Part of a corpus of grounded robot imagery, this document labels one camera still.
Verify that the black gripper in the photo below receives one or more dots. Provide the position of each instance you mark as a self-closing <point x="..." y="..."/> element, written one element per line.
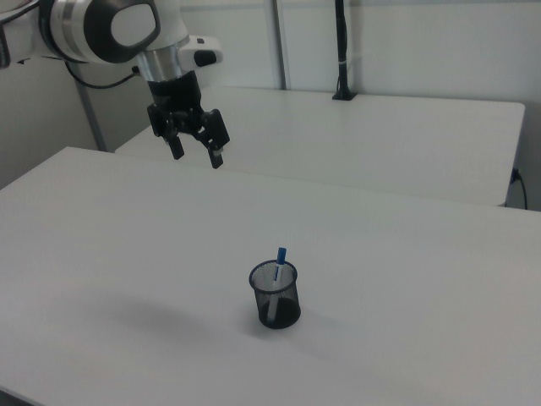
<point x="175" y="95"/>

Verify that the blue white marker pen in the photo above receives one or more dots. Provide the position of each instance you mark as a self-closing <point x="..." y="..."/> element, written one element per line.
<point x="281" y="256"/>

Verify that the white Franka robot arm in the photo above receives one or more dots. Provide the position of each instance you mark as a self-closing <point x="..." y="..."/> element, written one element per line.
<point x="72" y="29"/>

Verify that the white table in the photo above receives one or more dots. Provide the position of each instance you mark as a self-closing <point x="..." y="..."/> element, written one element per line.
<point x="363" y="139"/>

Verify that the black mesh pen cup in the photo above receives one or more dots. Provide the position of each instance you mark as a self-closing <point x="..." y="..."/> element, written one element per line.
<point x="282" y="312"/>

